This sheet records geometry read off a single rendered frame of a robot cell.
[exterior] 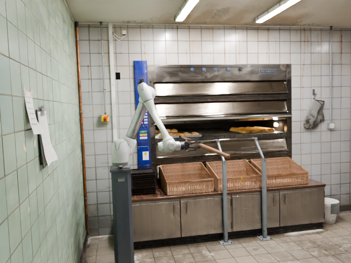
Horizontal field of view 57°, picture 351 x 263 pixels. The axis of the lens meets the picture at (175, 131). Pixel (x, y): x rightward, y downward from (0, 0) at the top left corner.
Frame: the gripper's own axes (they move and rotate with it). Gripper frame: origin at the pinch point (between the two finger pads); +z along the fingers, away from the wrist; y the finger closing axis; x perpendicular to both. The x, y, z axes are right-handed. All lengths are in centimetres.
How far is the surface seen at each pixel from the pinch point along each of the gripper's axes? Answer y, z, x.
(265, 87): -61, 117, -100
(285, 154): 30, 146, -101
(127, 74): -78, -63, -100
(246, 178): 49, 69, -51
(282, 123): -10, 148, -113
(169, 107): -37, -12, -102
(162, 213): 80, -33, -46
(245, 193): 65, 65, -46
